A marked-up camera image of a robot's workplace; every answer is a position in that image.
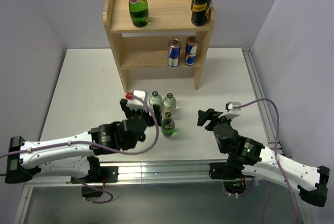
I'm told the green glass bottle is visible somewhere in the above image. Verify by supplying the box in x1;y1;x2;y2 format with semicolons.
161;112;175;137
128;0;149;28

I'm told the Red Bull can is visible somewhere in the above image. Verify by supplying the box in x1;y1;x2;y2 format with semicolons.
184;36;198;66
168;39;181;67

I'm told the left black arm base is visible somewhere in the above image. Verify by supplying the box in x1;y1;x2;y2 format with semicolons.
70;166;118;204

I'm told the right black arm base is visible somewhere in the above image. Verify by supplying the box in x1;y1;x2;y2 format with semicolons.
208;162;255;198

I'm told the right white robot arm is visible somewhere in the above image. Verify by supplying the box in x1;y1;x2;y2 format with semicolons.
197;109;330;207

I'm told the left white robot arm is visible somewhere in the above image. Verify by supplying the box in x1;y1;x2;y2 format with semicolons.
3;99;161;184

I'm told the wooden two-tier shelf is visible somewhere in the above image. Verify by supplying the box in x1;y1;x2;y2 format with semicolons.
102;0;216;91

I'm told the left clear Chang bottle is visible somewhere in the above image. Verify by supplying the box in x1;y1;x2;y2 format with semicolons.
149;91;163;107

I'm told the clear chang bottle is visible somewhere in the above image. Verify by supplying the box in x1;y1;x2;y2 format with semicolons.
162;92;176;115
149;91;163;107

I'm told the right clear Chang bottle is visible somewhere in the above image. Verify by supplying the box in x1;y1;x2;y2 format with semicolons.
162;92;176;115

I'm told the front black yellow can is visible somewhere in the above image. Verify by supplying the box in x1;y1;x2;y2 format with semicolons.
191;0;211;26

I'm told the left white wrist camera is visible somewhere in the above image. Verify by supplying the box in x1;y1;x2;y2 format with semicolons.
125;90;148;111

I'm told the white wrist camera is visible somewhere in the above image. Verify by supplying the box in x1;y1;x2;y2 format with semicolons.
125;90;148;111
219;101;241;120

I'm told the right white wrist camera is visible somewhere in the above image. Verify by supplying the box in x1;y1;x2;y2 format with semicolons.
219;101;241;120

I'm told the right aluminium rail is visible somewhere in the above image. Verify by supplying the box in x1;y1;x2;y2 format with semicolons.
241;47;284;149

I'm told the aluminium rail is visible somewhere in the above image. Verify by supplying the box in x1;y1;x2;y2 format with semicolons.
241;47;284;149
25;160;261;188

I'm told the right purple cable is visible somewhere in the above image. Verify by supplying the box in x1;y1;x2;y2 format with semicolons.
233;98;305;224

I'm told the purple cable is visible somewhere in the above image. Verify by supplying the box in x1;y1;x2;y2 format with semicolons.
233;98;305;224
0;93;160;204

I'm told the front aluminium rail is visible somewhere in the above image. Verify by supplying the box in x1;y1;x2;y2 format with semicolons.
25;160;261;188

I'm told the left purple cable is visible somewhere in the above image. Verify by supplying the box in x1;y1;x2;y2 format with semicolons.
0;93;160;204

